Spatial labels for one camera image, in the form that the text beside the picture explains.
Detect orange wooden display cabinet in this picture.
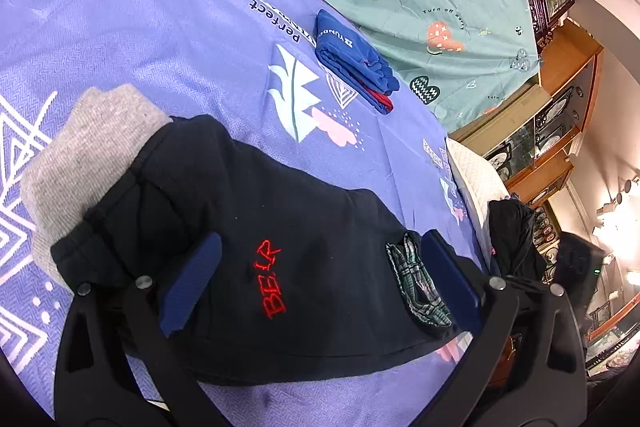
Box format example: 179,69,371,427
450,19,606,208

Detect dark navy pants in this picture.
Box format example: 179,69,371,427
20,87,463,388

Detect folded blue and red pants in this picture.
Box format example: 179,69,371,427
314,9,399,114

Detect purple printed bedsheet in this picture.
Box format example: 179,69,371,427
0,0,493,418

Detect decorative white plate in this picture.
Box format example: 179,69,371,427
487,147,513,180
537,94,571,128

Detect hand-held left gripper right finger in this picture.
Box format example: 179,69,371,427
421,229,590,427

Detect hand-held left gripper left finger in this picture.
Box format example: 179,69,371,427
52,232,228,427

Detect glass display counter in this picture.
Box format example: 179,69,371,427
585,277,640,373

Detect black cloth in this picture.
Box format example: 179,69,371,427
487,199,551,280

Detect white quilted pillow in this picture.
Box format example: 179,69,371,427
446,138,511,233

